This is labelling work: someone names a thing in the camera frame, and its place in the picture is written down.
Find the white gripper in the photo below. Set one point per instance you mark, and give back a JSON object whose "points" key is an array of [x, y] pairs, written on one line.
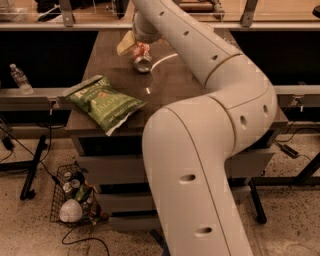
{"points": [[144, 36]]}

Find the red coke can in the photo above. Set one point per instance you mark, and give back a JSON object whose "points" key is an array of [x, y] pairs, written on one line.
{"points": [[142, 58]]}

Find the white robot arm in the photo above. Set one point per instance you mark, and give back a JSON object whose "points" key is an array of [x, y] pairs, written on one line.
{"points": [[185, 144]]}

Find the green jalapeno chip bag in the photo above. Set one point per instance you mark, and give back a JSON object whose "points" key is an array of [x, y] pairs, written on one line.
{"points": [[108, 107]]}

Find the grey side shelf left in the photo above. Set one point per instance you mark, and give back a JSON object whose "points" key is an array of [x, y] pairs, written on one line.
{"points": [[14, 100]]}

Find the clear plastic water bottle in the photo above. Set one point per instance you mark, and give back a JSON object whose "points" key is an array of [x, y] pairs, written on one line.
{"points": [[21, 80]]}

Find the top grey drawer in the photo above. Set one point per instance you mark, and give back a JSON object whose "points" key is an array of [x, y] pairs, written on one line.
{"points": [[104, 170]]}

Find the grey drawer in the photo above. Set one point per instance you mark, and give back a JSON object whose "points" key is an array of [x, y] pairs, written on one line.
{"points": [[104, 170], [121, 198], [134, 220]]}

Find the middle grey drawer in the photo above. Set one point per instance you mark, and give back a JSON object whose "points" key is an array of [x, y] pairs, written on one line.
{"points": [[121, 198]]}

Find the bottom grey drawer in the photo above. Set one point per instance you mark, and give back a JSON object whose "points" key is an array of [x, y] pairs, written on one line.
{"points": [[134, 220]]}

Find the white round object in basket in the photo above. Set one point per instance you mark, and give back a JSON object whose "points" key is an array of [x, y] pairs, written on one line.
{"points": [[70, 211]]}

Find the black table leg left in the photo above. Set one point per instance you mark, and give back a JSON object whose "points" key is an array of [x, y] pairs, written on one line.
{"points": [[26, 192]]}

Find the black table leg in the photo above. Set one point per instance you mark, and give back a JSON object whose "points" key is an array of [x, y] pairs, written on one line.
{"points": [[26, 192], [261, 217]]}

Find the black power adapter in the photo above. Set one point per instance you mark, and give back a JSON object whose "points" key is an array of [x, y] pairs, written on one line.
{"points": [[289, 151]]}

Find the black table leg right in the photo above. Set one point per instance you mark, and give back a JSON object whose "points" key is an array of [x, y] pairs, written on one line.
{"points": [[261, 217]]}

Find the black wire basket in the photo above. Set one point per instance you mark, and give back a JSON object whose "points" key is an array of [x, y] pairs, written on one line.
{"points": [[72, 185]]}

